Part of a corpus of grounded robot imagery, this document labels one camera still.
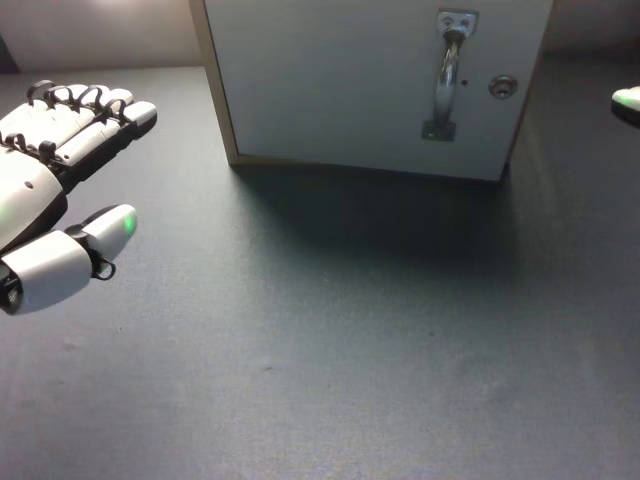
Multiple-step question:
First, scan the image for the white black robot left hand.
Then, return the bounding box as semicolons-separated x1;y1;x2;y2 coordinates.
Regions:
0;79;159;317

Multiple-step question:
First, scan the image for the chrome door handle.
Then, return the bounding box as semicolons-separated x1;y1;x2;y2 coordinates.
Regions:
421;8;480;143

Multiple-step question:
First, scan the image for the wooden cabinet body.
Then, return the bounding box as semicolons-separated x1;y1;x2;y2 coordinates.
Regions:
188;0;557;187

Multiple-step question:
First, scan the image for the round metal lock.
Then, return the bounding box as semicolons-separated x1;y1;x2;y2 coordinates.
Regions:
488;74;518;100

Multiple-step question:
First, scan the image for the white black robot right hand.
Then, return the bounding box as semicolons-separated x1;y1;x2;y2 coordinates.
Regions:
610;85;640;126

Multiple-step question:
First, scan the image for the grey table cloth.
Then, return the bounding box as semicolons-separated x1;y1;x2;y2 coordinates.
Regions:
0;49;640;480

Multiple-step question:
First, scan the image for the white cabinet door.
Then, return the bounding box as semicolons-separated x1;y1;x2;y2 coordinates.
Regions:
203;0;554;182

